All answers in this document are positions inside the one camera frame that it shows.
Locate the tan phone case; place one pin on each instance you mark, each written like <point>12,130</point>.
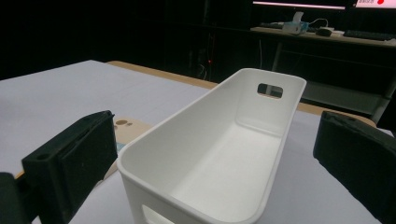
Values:
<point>134,132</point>

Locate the black keyboard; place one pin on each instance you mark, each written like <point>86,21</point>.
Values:
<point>367,34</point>

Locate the white tissue box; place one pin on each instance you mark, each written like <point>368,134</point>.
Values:
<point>294,27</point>

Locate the white metal table frame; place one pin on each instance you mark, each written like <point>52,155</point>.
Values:
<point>358,42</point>

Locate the white plastic bin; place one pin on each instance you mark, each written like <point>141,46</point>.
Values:
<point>218,174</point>

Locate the wide monitor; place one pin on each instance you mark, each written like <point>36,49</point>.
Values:
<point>299,5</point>

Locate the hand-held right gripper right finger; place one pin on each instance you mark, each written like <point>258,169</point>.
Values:
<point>358,155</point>

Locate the white table mat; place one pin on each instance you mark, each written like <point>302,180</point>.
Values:
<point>62,102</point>

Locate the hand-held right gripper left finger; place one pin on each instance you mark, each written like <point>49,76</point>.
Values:
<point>77,161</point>

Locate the monitor with red mark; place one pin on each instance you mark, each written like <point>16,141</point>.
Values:
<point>373,3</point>

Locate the black computer mouse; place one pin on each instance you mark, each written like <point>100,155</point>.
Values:
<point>323,32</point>

